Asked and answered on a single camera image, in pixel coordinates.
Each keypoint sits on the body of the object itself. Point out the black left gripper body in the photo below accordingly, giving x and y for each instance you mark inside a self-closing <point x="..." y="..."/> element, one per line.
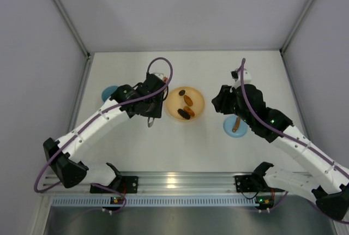
<point x="155" y="104"/>

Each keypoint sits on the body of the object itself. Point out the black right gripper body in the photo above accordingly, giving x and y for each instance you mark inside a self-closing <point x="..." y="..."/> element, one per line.
<point x="223" y="101"/>

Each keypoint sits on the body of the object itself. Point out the brown fried piece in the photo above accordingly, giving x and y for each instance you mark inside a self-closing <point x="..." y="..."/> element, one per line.
<point x="188" y="100"/>
<point x="189" y="111"/>

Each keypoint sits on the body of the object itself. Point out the metal serving tongs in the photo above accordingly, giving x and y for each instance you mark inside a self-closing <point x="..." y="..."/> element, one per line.
<point x="150" y="122"/>

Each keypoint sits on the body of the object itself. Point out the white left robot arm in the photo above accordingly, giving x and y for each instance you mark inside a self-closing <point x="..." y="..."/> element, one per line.
<point x="65" y="154"/>

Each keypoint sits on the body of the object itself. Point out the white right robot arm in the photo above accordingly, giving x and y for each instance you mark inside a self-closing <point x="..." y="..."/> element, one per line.
<point x="326" y="185"/>

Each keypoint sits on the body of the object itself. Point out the light blue lid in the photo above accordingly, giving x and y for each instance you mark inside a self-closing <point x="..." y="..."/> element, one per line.
<point x="229" y="123"/>

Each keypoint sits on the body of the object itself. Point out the black spiky sea cucumber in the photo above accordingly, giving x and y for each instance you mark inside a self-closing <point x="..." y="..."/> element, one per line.
<point x="183" y="114"/>

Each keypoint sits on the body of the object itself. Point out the light blue cylindrical container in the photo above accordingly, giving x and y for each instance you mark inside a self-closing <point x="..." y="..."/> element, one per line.
<point x="107" y="92"/>

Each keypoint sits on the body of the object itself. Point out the brown lid handle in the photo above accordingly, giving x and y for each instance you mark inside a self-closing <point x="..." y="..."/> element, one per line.
<point x="236" y="125"/>

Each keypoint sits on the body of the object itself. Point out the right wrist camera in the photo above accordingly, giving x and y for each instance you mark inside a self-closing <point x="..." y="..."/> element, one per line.
<point x="240" y="77"/>

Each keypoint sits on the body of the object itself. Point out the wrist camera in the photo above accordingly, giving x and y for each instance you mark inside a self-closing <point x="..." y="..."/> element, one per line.
<point x="240" y="77"/>
<point x="161" y="76"/>

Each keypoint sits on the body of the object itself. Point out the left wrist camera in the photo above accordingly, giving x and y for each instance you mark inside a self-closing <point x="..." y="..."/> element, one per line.
<point x="161" y="76"/>

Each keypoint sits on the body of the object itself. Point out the aluminium mounting rail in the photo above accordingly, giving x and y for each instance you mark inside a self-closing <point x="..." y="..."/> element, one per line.
<point x="185" y="183"/>

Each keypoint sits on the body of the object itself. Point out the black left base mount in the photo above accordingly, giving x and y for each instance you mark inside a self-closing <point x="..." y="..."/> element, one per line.
<point x="121" y="184"/>

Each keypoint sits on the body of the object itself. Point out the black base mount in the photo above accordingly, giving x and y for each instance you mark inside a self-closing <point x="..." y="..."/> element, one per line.
<point x="121" y="184"/>
<point x="247" y="183"/>

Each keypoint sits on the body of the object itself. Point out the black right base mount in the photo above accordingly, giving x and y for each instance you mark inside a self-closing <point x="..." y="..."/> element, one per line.
<point x="247" y="183"/>

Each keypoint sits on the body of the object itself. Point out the slotted cable duct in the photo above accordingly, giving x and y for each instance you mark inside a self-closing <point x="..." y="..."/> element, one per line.
<point x="154" y="201"/>

